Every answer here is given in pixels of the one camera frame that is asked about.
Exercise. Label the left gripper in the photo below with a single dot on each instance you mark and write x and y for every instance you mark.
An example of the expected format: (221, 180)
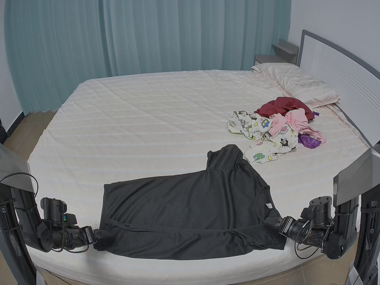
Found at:
(77, 236)

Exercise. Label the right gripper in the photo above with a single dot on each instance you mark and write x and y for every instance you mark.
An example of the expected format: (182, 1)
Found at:
(297, 229)

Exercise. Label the black long-sleeved top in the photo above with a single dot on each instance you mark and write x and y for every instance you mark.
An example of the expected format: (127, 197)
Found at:
(184, 212)

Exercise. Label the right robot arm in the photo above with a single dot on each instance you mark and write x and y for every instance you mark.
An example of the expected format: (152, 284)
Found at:
(344, 218)

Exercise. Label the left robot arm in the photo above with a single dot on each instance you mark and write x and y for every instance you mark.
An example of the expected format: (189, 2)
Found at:
(26, 218)

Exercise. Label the bed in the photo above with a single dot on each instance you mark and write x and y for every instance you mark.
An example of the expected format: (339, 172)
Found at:
(142, 123)

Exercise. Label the white printed pyjama top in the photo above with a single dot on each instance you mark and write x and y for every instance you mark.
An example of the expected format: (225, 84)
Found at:
(267, 150)

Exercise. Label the purple shiny garment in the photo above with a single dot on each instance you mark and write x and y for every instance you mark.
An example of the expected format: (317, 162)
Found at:
(310, 141)

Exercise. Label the pink garment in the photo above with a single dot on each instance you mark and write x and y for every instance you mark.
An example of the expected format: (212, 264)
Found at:
(292, 119)

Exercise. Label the dark red garment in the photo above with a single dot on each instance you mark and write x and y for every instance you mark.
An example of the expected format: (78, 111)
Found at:
(285, 105)

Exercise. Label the cream pillow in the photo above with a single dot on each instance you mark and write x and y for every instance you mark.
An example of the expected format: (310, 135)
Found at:
(299, 82)

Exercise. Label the grey bedside table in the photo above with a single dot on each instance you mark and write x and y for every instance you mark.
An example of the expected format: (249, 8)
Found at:
(276, 58)

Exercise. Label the blue-green curtain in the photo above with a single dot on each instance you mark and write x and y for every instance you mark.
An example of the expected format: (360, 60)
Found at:
(148, 28)

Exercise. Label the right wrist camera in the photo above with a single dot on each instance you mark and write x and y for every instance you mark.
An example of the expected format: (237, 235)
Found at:
(305, 213)

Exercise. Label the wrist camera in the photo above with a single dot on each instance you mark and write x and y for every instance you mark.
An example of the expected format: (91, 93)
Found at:
(70, 220)
(305, 213)

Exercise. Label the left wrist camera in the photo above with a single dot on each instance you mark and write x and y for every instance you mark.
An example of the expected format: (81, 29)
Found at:
(70, 220)

